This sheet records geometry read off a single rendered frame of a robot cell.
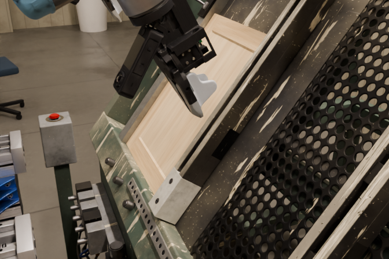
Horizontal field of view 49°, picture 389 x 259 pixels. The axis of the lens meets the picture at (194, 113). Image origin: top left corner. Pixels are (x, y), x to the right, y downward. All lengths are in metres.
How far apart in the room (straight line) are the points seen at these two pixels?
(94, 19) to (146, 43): 6.95
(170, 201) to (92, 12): 6.58
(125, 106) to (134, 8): 1.18
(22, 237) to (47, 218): 1.77
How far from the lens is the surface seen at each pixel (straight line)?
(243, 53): 1.25
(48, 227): 2.72
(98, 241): 1.40
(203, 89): 0.70
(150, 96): 1.53
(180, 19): 0.66
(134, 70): 0.65
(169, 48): 0.64
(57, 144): 1.73
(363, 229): 0.76
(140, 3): 0.62
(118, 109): 1.77
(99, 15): 7.60
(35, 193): 3.06
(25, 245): 1.01
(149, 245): 1.15
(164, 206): 1.12
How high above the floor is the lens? 1.60
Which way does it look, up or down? 23 degrees down
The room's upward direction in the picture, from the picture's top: straight up
